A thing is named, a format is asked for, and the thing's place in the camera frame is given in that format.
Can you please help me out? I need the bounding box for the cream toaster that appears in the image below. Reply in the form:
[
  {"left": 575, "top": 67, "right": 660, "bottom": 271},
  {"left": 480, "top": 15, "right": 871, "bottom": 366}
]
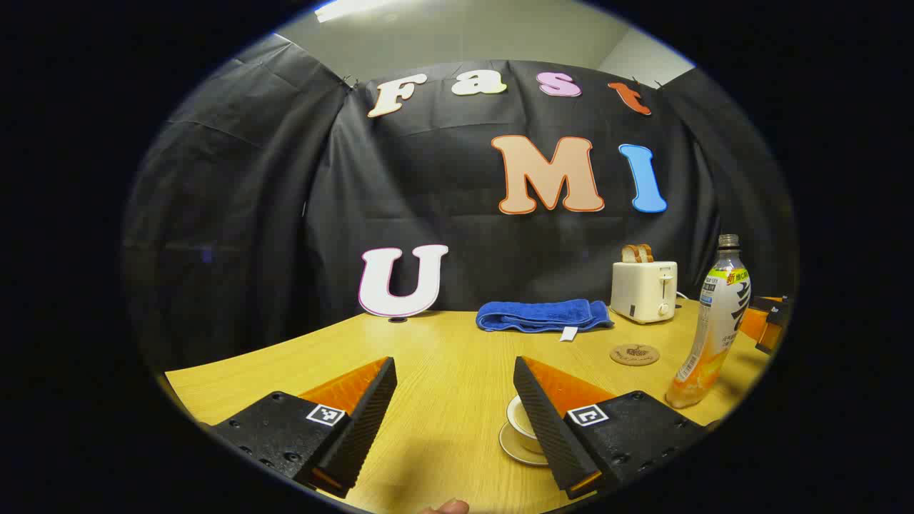
[{"left": 611, "top": 260, "right": 678, "bottom": 325}]

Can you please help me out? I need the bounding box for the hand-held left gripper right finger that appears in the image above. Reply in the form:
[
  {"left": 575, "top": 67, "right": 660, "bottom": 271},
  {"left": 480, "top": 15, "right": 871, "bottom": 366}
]
[{"left": 513, "top": 356, "right": 708, "bottom": 500}]

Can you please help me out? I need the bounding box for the white teacup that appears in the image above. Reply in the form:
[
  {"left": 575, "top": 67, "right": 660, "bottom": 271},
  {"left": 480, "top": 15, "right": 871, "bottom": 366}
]
[{"left": 506, "top": 395, "right": 547, "bottom": 455}]

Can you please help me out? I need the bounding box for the white saucer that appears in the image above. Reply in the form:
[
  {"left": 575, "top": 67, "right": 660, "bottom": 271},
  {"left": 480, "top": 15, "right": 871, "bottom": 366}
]
[{"left": 498, "top": 421, "right": 551, "bottom": 468}]

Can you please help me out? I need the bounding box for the black backdrop cloth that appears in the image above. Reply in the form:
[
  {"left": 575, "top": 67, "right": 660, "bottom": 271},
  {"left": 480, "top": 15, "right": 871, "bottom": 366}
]
[{"left": 121, "top": 32, "right": 797, "bottom": 372}]

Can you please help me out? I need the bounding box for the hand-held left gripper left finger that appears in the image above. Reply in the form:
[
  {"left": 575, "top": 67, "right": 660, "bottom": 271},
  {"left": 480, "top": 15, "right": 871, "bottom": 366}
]
[{"left": 202, "top": 356, "right": 398, "bottom": 499}]

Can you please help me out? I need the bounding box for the round brown coaster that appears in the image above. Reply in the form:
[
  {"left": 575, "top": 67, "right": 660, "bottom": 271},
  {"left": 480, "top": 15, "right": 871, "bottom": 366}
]
[{"left": 610, "top": 343, "right": 661, "bottom": 367}]

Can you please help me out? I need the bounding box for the clear water bottle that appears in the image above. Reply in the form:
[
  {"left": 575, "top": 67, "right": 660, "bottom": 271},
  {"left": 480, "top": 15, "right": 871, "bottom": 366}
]
[{"left": 666, "top": 234, "right": 752, "bottom": 410}]

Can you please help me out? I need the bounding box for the blue folded towel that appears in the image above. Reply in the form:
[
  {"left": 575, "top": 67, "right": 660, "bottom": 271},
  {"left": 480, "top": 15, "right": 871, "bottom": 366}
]
[{"left": 476, "top": 299, "right": 615, "bottom": 342}]

